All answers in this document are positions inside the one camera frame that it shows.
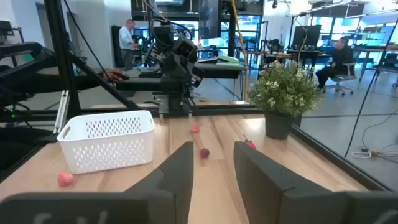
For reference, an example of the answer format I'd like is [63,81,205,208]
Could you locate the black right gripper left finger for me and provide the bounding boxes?
[0,141,195,224]

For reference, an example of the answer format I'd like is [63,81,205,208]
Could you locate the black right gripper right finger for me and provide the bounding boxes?
[233,141,398,224]

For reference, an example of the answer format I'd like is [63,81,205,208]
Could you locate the dark red toy cherry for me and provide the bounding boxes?
[194,147,211,159]

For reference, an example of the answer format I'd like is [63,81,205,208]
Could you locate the small red berry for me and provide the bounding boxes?
[242,134,257,149]

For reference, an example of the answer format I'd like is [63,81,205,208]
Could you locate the white perforated plastic basket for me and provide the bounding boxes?
[57,110,155,175]

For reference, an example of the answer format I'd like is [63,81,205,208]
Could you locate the pink lumpy toy fruit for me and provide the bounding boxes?
[57,172,75,188]

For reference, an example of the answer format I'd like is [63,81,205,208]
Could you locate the mint green stapler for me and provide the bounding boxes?
[216,55,240,67]

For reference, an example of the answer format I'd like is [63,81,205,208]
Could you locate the black computer monitor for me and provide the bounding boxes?
[198,0,223,40]
[291,24,322,50]

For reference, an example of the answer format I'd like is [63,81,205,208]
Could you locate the person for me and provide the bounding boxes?
[315,36,355,91]
[118,19,140,72]

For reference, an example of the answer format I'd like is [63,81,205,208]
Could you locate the person's hand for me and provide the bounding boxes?
[104,69,130,83]

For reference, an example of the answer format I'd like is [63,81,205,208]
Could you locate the green artificial potted plant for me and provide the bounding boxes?
[247,60,324,141]

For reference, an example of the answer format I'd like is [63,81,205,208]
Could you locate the silver metal strip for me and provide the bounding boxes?
[53,90,70,135]

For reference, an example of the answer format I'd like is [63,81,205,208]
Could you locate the grey office chair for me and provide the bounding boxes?
[323,51,358,96]

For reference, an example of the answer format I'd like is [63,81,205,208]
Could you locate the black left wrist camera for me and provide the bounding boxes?
[172,36,199,63]

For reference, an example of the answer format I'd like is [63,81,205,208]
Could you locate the white cable with yellow plug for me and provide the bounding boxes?
[351,146,398,161]

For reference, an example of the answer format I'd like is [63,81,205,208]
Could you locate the black aluminium rig frame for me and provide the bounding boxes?
[0,0,392,192]

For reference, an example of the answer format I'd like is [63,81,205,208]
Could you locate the thin black cable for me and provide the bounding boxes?
[343,18,398,159]

